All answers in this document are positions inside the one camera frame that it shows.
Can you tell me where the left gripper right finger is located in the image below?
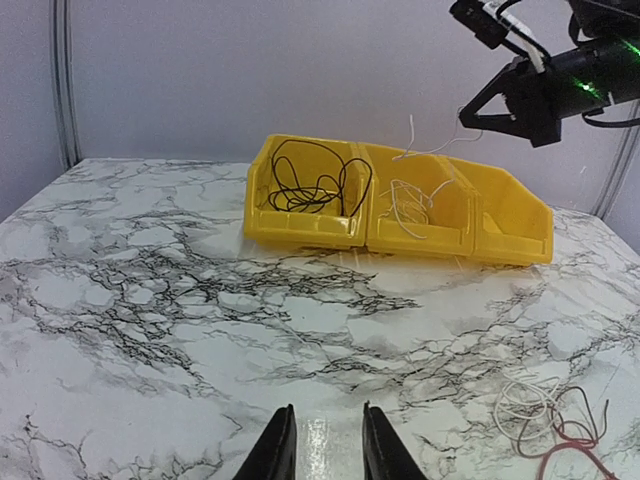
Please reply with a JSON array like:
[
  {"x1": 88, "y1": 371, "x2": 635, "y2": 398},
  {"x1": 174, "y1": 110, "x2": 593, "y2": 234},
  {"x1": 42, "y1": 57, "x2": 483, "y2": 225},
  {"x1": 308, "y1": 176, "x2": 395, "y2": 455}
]
[{"x1": 362, "y1": 402, "x2": 425, "y2": 480}]

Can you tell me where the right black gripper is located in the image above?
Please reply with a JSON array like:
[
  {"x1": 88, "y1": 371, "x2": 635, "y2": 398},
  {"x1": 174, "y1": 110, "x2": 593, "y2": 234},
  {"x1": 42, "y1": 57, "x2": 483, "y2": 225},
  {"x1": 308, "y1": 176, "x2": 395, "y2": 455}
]
[{"x1": 458, "y1": 57, "x2": 561, "y2": 148}]

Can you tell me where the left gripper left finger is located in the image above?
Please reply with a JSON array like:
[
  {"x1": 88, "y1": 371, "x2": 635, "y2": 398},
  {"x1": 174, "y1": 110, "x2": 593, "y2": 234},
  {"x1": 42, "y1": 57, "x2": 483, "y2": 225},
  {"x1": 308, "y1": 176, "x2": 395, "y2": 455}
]
[{"x1": 233, "y1": 404, "x2": 296, "y2": 480}]

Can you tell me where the red wire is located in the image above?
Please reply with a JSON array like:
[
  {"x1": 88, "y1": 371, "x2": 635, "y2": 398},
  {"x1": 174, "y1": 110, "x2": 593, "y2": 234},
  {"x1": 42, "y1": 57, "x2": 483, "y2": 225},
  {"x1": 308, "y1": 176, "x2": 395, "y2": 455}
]
[{"x1": 514, "y1": 387, "x2": 621, "y2": 480}]

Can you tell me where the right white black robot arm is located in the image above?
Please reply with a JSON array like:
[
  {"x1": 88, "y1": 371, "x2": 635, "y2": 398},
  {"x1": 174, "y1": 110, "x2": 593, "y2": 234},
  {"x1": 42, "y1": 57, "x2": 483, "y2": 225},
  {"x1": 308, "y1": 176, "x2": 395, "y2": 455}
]
[{"x1": 449, "y1": 1, "x2": 639, "y2": 147}]

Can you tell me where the right yellow bin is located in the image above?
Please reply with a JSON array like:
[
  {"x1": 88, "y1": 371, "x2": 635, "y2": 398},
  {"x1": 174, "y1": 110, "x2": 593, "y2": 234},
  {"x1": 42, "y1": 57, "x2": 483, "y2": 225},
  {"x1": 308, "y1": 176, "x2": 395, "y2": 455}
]
[{"x1": 449, "y1": 158, "x2": 554, "y2": 266}]

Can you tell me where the yellow bin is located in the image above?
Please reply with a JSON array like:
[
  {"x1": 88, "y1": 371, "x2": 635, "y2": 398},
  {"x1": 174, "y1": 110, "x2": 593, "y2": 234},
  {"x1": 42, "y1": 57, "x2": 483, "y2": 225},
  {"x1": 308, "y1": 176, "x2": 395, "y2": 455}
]
[
  {"x1": 358, "y1": 143, "x2": 476, "y2": 257},
  {"x1": 244, "y1": 134, "x2": 373, "y2": 249},
  {"x1": 449, "y1": 158, "x2": 554, "y2": 266}
]

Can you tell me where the middle yellow bin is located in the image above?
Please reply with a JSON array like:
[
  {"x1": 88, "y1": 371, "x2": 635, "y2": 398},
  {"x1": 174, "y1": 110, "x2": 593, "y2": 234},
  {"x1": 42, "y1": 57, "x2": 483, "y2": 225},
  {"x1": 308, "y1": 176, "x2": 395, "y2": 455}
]
[{"x1": 358, "y1": 143, "x2": 476, "y2": 257}]

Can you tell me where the left yellow bin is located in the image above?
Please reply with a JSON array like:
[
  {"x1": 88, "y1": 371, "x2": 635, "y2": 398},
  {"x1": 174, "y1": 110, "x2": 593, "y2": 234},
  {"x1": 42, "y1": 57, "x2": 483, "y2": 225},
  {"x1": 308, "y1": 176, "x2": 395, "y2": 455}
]
[{"x1": 244, "y1": 134, "x2": 373, "y2": 249}]

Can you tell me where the right aluminium corner post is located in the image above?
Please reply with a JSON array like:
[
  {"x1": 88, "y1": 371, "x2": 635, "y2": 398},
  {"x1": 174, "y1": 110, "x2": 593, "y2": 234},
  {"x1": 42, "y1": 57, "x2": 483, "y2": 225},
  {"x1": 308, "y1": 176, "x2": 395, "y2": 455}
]
[{"x1": 591, "y1": 126, "x2": 639, "y2": 220}]

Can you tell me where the aluminium corner post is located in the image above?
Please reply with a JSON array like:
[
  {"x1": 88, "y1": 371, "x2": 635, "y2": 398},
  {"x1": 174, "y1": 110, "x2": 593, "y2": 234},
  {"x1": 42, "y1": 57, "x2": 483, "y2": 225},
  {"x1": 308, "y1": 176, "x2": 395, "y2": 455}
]
[
  {"x1": 591, "y1": 126, "x2": 639, "y2": 220},
  {"x1": 49, "y1": 0, "x2": 83, "y2": 171}
]

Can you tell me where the left aluminium corner post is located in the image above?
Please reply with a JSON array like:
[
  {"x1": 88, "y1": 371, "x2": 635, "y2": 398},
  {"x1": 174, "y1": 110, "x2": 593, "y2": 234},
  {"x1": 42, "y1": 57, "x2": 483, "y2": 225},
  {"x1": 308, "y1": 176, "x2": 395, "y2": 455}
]
[{"x1": 49, "y1": 0, "x2": 83, "y2": 171}]

